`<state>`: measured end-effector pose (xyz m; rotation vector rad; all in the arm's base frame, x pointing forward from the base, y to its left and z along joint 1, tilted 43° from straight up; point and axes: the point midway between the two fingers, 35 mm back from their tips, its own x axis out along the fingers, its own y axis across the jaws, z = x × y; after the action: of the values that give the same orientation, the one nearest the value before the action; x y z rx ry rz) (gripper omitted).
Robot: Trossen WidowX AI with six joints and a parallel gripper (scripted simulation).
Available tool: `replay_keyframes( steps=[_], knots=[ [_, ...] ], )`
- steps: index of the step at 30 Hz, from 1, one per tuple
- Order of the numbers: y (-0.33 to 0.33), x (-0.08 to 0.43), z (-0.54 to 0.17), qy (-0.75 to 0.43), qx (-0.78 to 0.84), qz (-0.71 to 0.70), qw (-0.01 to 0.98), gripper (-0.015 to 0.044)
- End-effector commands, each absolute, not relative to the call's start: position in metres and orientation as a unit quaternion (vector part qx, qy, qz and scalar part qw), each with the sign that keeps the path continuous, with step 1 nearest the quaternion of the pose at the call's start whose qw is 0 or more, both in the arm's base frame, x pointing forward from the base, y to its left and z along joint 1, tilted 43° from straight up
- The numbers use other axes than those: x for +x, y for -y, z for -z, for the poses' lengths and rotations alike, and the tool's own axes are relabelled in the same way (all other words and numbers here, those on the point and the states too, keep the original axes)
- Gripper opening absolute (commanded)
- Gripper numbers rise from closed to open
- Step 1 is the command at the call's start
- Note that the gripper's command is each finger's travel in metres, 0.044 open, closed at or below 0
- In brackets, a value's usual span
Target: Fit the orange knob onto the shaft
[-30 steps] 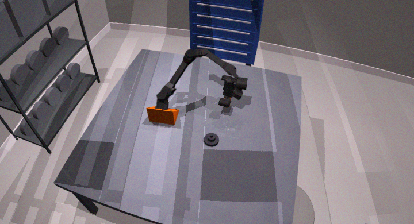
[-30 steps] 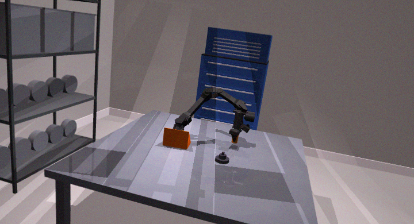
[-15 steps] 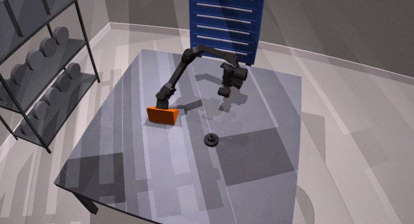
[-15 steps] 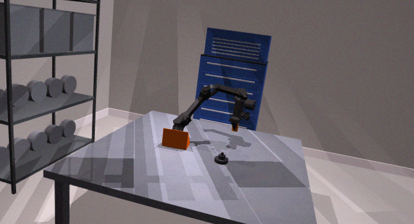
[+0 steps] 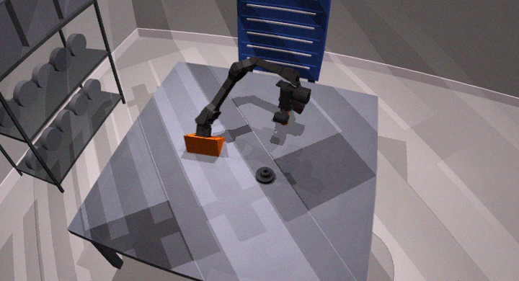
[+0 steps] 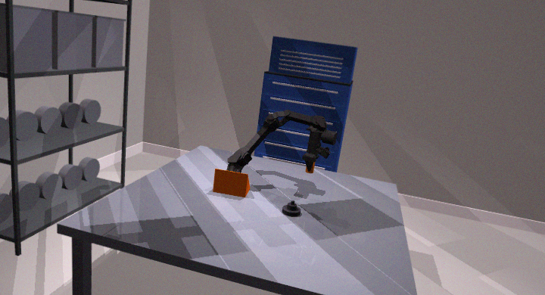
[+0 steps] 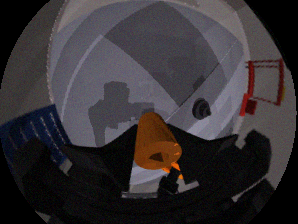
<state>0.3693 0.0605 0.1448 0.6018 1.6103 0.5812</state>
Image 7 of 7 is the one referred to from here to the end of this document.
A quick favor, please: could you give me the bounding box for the dark round pedestal with short shaft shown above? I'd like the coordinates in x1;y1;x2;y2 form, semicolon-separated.
192;100;212;120

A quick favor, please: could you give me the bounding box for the orange knob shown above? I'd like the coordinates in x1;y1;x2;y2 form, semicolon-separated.
133;112;182;169

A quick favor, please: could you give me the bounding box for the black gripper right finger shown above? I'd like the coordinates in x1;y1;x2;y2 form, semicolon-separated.
166;124;239;185

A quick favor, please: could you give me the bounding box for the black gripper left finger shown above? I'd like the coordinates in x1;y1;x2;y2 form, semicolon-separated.
61;124;137;192

